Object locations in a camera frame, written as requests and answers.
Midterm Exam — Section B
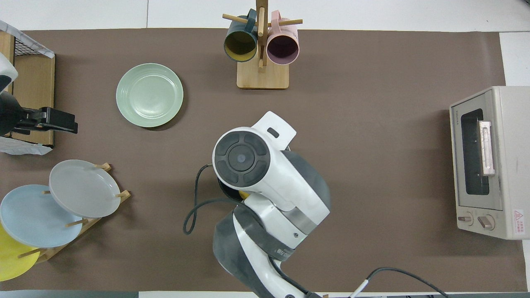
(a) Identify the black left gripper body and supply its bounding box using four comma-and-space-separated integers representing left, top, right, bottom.
12, 107, 79, 135

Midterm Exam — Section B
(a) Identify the grey plate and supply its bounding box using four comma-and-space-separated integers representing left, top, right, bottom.
49, 159, 121, 219

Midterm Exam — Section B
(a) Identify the light green plate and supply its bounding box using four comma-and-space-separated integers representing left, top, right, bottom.
116, 63, 184, 128

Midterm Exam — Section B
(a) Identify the light blue plate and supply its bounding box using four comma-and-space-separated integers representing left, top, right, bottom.
0, 184, 83, 248

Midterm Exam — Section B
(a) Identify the wooden plate rack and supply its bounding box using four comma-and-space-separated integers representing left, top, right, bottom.
17, 163, 131, 264

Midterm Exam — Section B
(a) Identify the yellow plate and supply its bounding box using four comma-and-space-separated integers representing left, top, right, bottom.
0, 223, 41, 282

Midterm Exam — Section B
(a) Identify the wooden shelf box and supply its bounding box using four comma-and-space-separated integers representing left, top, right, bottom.
0, 31, 55, 147

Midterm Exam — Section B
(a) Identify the white crumpled plastic sheet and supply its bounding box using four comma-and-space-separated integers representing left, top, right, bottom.
0, 136, 53, 156

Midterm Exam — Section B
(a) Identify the dark green mug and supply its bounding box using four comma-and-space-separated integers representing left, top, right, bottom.
224, 9, 258, 62

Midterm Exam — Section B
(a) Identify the wooden mug tree stand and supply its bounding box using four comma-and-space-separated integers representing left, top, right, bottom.
222, 0, 303, 90

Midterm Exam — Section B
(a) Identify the pink mug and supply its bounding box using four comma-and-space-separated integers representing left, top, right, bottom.
266, 10, 300, 65

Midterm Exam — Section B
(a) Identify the brown table mat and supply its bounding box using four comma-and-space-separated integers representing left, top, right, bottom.
0, 28, 527, 292

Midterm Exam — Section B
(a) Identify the beige toaster oven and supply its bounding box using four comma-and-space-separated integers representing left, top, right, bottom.
449, 86, 530, 240

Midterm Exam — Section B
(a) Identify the wire mesh panel white trim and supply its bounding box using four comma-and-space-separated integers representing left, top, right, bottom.
0, 20, 55, 58

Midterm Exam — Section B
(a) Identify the black pot blue handle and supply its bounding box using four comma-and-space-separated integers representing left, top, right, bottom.
217, 178, 251, 204

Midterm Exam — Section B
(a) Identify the black cable white plug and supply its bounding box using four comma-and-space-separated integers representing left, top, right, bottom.
348, 267, 450, 298

